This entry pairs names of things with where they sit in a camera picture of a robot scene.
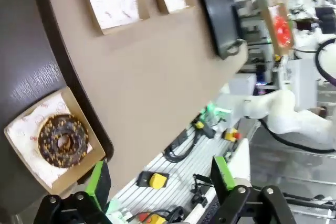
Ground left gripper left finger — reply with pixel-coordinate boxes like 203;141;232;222
34;159;112;224

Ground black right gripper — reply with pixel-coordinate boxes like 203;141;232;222
296;7;336;35

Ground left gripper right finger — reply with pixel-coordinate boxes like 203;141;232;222
209;155;295;224

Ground chocolate donut orange sprinkles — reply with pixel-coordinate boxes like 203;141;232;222
37;113;90;169

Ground dark brown plastic tray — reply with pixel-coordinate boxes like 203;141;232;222
192;0;248;61
0;0;116;224

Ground yellow emergency stop red button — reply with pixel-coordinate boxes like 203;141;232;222
223;126;242;143

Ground yellow black control pendant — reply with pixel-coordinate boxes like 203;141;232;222
136;170;169;190

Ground right arm black cable sleeve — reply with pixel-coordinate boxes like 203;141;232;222
258;37;336;154

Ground black cable bundle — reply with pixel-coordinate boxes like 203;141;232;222
163;131;201;164

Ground yellow red stop switch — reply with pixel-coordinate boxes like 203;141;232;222
137;211;169;224

